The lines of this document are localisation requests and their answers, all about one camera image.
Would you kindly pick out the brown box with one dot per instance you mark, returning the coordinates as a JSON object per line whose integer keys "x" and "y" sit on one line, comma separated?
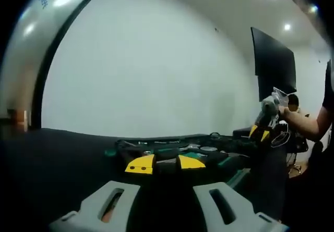
{"x": 18, "y": 117}

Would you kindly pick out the black toolbox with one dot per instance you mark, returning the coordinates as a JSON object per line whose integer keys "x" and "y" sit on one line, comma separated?
{"x": 211, "y": 159}

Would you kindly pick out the round green tape measure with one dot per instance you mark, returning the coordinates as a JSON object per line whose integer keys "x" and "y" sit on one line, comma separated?
{"x": 208, "y": 148}

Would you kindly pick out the person's right hand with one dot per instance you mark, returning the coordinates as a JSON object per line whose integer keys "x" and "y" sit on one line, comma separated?
{"x": 286, "y": 117}

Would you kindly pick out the hex key set green holder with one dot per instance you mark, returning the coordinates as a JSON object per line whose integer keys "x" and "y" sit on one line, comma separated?
{"x": 167, "y": 161}

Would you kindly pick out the silver chair base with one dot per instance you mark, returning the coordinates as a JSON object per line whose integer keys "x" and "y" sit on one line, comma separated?
{"x": 295, "y": 168}

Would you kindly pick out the black flat box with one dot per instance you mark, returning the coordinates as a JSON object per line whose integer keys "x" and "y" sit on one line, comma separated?
{"x": 241, "y": 133}

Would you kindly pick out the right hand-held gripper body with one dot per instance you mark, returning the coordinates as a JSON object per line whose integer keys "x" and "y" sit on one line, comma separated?
{"x": 268, "y": 109}

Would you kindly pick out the round ceiling light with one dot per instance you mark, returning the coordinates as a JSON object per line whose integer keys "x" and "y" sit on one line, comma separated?
{"x": 287, "y": 26}

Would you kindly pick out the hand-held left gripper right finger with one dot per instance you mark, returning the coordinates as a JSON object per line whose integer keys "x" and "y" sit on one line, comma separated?
{"x": 235, "y": 208}

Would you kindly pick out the glass partition black frame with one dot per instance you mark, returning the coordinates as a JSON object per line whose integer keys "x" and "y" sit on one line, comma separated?
{"x": 23, "y": 73}

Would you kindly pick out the person's black shirt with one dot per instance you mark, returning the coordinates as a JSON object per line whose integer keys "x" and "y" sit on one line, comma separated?
{"x": 329, "y": 91}

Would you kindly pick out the silver adjustable wrench tool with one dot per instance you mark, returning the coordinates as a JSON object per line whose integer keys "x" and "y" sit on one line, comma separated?
{"x": 193, "y": 146}

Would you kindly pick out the row of silver sockets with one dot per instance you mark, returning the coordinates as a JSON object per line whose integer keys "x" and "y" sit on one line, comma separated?
{"x": 161, "y": 142}

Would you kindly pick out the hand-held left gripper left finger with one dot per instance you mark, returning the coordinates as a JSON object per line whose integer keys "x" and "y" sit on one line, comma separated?
{"x": 104, "y": 208}

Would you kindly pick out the black wall screen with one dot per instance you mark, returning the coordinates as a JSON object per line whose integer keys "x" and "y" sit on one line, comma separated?
{"x": 274, "y": 60}

